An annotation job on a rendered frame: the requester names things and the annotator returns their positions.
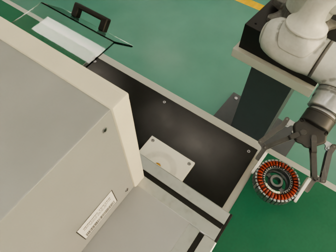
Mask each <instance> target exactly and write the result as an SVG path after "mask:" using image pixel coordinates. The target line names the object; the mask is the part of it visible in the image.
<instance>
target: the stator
mask: <svg viewBox="0 0 336 252"><path fill-rule="evenodd" d="M288 165H289V164H288V163H286V164H285V162H284V161H281V160H277V159H275V160H274V159H271V160H270V159H269V160H266V161H264V162H262V163H261V164H260V165H259V166H258V168H257V169H256V171H255V172H254V173H253V176H252V182H253V183H252V185H253V188H254V189H255V192H256V193H257V192H258V193H257V195H258V196H259V195H260V196H259V197H260V198H261V199H262V198H263V199H262V200H264V201H266V202H267V203H269V202H270V204H273V205H284V204H287V203H288V202H290V201H291V200H293V199H294V198H295V197H296V196H297V194H298V193H299V191H300V187H301V186H300V184H301V183H300V178H298V177H299V176H298V174H297V172H296V171H294V169H293V168H291V166H290V165H289V166H288ZM270 173H276V174H274V175H271V174H270ZM277 174H278V175H277ZM279 175H280V176H279ZM265 176H266V177H268V180H267V183H266V180H265ZM273 180H277V181H278V184H275V183H274V182H273ZM283 180H284V181H285V189H282V186H283V183H284V181H283ZM275 190H278V191H275Z"/></svg>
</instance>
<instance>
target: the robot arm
mask: <svg viewBox="0 0 336 252"><path fill-rule="evenodd" d="M271 3H272V4H273V5H274V6H275V7H276V8H277V9H278V11H277V12H275V13H271V14H269V15H268V16H267V19H266V20H267V21H268V22H267V23H266V24H265V25H264V26H263V28H262V30H261V32H260V36H259V43H260V47H261V49H262V50H263V51H264V52H265V53H266V54H267V55H268V56H269V57H270V58H271V59H273V60H274V61H276V62H277V63H279V64H281V65H282V66H284V67H286V68H288V69H290V70H292V71H294V72H296V73H300V74H303V75H305V76H307V77H309V78H311V79H313V80H314V81H315V82H317V83H318V84H319V86H318V87H317V88H316V90H315V92H314V93H313V95H312V97H311V99H310V101H309V102H308V103H307V105H308V106H309V107H308V108H307V109H306V110H305V112H304V113H303V114H302V116H301V117H300V119H299V120H298V121H297V122H294V121H292V120H290V118H289V117H285V118H284V120H283V121H282V123H281V124H280V125H278V126H277V127H276V128H274V129H273V130H272V131H270V132H269V133H267V134H266V135H265V136H263V137H262V138H261V139H259V140H258V144H259V145H260V146H261V150H260V151H259V153H258V154H257V156H256V157H255V159H256V160H257V161H258V162H257V164H256V165H255V166H254V168H253V169H252V171H251V174H254V172H255V171H256V169H257V168H258V167H259V165H260V164H261V162H262V161H263V159H264V158H265V157H266V155H267V154H268V151H267V150H268V149H270V148H273V147H275V146H278V145H280V144H283V143H285V142H288V141H290V140H293V139H294V140H295V142H297V143H299V144H302V145H303V146H304V147H305V148H308V149H309V161H310V177H306V179H305V180H304V182H303V183H302V185H301V186H300V188H299V189H300V190H299V192H298V194H297V196H296V197H295V198H294V199H292V200H293V201H294V202H295V203H296V202H297V201H298V199H299V198H300V196H301V195H302V193H303V192H304V191H305V192H307V193H308V192H309V191H310V190H311V188H312V187H313V185H314V184H315V183H316V182H319V183H326V181H327V177H328V172H329V168H330V164H331V159H332V155H333V153H334V151H335V150H336V144H332V143H330V142H328V141H327V136H328V134H329V133H330V131H331V130H332V128H333V127H334V125H335V124H336V42H335V41H332V40H330V39H328V38H327V33H328V32H329V31H330V30H334V29H336V21H335V20H333V19H331V17H332V16H333V15H336V0H272V2H271ZM289 126H292V128H293V134H290V135H288V136H286V137H283V138H281V139H278V140H276V141H274V142H271V143H269V144H265V143H264V142H265V141H267V140H268V139H269V138H271V137H272V136H274V135H275V134H276V133H278V132H279V131H280V130H282V129H283V128H284V127H289ZM322 144H324V145H325V147H324V149H325V150H326V151H325V154H324V158H323V162H322V166H321V171H320V175H319V177H318V169H317V146H319V145H322Z"/></svg>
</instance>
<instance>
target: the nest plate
mask: <svg viewBox="0 0 336 252"><path fill-rule="evenodd" d="M139 153H140V154H143V155H144V156H146V157H147V158H149V159H150V160H151V161H153V162H154V163H160V166H161V168H163V169H164V170H166V171H167V172H169V173H170V174H172V175H173V176H175V177H176V178H178V179H179V180H181V181H183V180H184V179H185V177H186V176H187V175H188V173H189V172H190V170H191V169H192V168H193V166H194V165H195V162H193V161H191V160H190V159H188V158H187V157H185V156H184V155H182V154H180V153H179V152H177V151H176V150H174V149H173V148H171V147H169V146H168V145H166V144H165V143H163V142H162V141H160V140H158V139H157V138H155V137H154V136H151V137H150V139H149V140H148V141H147V142H146V143H145V144H144V146H143V147H142V148H141V149H140V150H139Z"/></svg>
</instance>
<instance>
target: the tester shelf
mask: <svg viewBox="0 0 336 252"><path fill-rule="evenodd" d="M140 158H141V164H142V169H143V175H144V178H143V179H142V180H141V181H140V182H139V184H138V185H137V186H136V187H133V188H132V189H131V191H130V192H129V193H128V194H127V196H126V197H125V198H124V199H123V201H122V202H121V203H120V204H119V206H118V207H117V208H116V209H115V211H114V212H113V213H112V214H111V216H110V217H109V218H108V219H107V220H106V222H105V223H104V224H103V225H102V227H101V228H100V229H99V230H98V232H97V233H96V234H95V235H94V237H93V238H92V239H91V240H90V242H89V243H88V244H87V245H86V247H85V248H84V249H83V250H82V252H212V250H213V248H214V247H215V245H216V243H217V242H218V240H219V238H220V237H221V235H222V233H223V232H224V230H225V228H226V227H227V225H228V223H229V221H230V220H231V218H232V216H233V215H232V214H230V213H229V212H227V211H226V210H224V209H223V208H221V207H220V206H218V205H217V204H215V203H214V202H212V201H211V200H209V199H208V198H206V197H205V196H203V195H202V194H200V193H199V192H197V191H196V190H194V189H193V188H191V187H190V186H188V185H187V184H185V183H184V182H182V181H181V180H179V179H178V178H176V177H175V176H173V175H172V174H170V173H169V172H167V171H166V170H164V169H163V168H161V167H160V166H158V165H157V164H156V163H154V162H153V161H151V160H150V159H148V158H147V157H145V156H144V155H142V154H141V153H140Z"/></svg>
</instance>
